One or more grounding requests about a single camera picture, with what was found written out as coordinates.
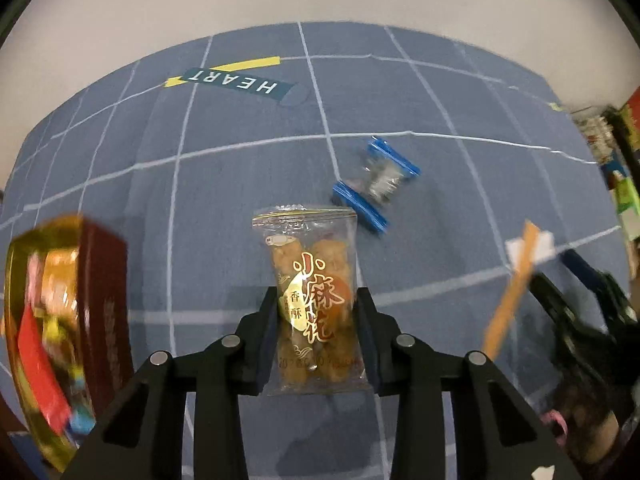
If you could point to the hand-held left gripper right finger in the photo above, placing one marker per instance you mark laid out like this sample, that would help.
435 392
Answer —
367 340

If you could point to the red snack packet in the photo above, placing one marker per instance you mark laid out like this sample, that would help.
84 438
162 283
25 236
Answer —
42 380

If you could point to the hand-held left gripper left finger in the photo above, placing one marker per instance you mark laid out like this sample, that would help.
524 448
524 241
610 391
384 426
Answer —
269 330

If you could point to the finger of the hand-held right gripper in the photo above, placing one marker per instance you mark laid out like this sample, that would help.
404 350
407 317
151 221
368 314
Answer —
552 300
582 266

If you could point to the dark red tin box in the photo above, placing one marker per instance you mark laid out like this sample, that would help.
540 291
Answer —
107 310

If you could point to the white paper piece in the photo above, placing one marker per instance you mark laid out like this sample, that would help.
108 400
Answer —
545 247

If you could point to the blue-edged clear snack packet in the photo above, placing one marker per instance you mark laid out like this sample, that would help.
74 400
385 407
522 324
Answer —
380 182

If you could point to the blue grid bed sheet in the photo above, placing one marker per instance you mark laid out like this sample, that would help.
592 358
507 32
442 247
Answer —
225 160

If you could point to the clear fried dough twist packet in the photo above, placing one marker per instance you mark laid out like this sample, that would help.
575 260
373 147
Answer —
312 280

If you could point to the small blue snack packet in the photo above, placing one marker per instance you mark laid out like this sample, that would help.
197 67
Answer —
82 420

